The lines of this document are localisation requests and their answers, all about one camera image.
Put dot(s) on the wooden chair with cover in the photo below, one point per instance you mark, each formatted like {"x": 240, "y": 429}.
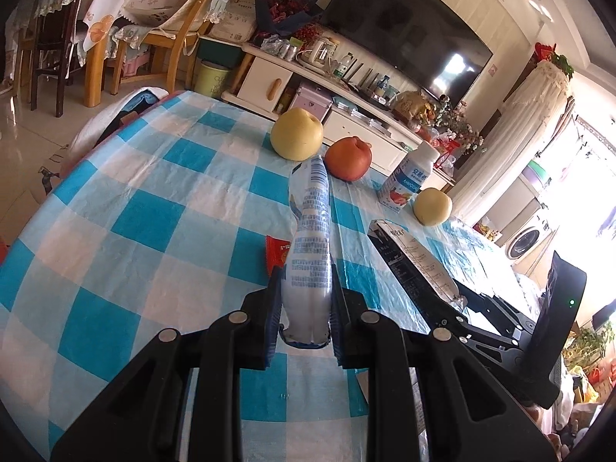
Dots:
{"x": 172, "y": 27}

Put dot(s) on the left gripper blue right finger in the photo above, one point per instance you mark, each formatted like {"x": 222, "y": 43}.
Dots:
{"x": 347, "y": 306}

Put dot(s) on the yellow pear left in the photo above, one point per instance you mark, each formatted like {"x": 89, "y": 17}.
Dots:
{"x": 297, "y": 135}

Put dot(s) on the electric glass kettle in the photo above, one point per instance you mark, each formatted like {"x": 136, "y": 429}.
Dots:
{"x": 321, "y": 53}

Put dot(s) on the white milk carton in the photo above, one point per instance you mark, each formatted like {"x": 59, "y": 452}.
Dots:
{"x": 418, "y": 259}

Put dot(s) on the crushed white blue bottle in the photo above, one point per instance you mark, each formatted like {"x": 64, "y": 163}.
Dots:
{"x": 306, "y": 283}

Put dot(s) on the white lace covered column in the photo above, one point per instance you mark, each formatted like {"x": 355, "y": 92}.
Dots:
{"x": 526, "y": 118}

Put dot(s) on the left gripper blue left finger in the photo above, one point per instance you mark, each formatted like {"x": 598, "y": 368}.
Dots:
{"x": 259, "y": 336}

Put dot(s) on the dark flower bouquet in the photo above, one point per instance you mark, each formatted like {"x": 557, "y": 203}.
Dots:
{"x": 283, "y": 18}

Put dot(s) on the green waste bin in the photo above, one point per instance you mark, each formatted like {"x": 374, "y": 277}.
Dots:
{"x": 210, "y": 79}

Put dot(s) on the cream tv cabinet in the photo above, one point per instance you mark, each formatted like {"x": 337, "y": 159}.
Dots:
{"x": 269, "y": 86}

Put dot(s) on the dark wooden chair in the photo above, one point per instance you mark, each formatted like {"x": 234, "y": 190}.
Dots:
{"x": 47, "y": 38}

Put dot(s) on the right hand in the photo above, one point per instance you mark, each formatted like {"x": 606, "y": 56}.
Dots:
{"x": 541, "y": 418}

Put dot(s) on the red crinkled wrapper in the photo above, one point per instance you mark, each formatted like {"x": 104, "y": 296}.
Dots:
{"x": 276, "y": 251}

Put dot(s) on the yellow pear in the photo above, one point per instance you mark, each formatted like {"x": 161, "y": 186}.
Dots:
{"x": 432, "y": 207}
{"x": 297, "y": 135}

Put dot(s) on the dining table with cloth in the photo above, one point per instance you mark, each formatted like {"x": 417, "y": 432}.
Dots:
{"x": 99, "y": 17}

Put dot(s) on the black flat television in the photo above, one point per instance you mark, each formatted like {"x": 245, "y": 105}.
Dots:
{"x": 425, "y": 40}

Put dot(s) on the yellow pear right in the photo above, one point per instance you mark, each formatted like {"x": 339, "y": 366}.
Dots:
{"x": 432, "y": 207}

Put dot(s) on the white washing machine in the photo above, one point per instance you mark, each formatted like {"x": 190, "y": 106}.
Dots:
{"x": 523, "y": 235}

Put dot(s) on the cat print stool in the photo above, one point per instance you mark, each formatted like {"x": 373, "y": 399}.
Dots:
{"x": 114, "y": 117}

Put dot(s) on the red apple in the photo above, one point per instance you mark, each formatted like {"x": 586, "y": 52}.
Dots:
{"x": 349, "y": 158}

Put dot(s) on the pink storage box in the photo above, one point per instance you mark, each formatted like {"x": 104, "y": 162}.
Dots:
{"x": 312, "y": 98}

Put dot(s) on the white yogurt drink bottle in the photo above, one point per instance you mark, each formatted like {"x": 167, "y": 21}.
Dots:
{"x": 408, "y": 178}

